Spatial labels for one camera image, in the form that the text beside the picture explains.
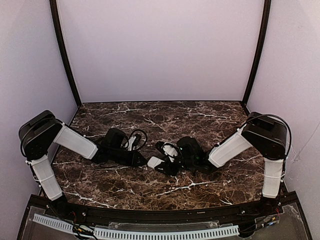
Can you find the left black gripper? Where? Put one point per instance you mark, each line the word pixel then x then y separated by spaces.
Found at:
pixel 127 157

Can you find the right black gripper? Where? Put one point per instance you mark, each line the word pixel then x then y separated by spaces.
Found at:
pixel 175 165

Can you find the white red remote control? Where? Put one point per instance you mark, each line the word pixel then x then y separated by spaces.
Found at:
pixel 154 161

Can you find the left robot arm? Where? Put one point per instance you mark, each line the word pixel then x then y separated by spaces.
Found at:
pixel 37 135

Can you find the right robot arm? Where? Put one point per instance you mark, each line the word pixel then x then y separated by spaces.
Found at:
pixel 269 134

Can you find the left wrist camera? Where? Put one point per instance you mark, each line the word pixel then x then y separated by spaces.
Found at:
pixel 133 142

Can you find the black front rail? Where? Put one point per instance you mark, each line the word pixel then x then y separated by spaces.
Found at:
pixel 239 213

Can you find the centre white cable duct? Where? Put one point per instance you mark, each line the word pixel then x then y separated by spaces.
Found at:
pixel 207 234

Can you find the white cable duct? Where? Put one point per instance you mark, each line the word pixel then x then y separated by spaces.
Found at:
pixel 207 234
pixel 53 223

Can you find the left white cable duct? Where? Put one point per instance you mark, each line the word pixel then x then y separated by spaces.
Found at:
pixel 53 223

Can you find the left black frame post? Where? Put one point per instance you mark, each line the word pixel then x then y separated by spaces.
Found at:
pixel 63 51

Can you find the black frame post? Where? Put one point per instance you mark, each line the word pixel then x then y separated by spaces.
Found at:
pixel 259 48
pixel 63 51

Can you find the right black frame post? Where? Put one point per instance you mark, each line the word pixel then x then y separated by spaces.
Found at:
pixel 259 48

